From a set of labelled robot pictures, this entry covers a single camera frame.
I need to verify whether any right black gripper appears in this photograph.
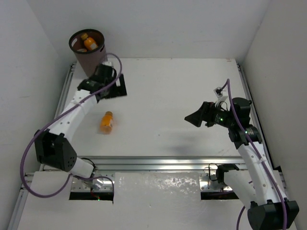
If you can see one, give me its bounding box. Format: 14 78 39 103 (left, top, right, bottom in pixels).
185 101 235 128

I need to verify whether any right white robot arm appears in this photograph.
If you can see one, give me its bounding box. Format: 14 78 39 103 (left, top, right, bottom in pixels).
184 97 299 230

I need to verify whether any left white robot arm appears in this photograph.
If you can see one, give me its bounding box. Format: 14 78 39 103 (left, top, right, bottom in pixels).
35 61 127 178

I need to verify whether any brown plastic waste bin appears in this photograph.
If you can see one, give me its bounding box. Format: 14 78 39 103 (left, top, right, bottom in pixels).
69 29 107 77

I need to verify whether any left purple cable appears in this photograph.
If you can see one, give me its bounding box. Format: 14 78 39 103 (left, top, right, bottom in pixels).
19 52 123 198

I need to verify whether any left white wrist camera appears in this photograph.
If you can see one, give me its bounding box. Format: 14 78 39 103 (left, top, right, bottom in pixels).
102 61 114 68

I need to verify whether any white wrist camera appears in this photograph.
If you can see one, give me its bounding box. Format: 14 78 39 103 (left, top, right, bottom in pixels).
214 87 228 107
102 61 114 68

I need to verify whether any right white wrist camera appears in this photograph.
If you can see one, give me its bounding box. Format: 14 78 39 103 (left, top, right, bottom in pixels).
214 87 228 107

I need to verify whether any aluminium front rail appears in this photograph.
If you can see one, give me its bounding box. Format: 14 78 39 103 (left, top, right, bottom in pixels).
89 156 247 172

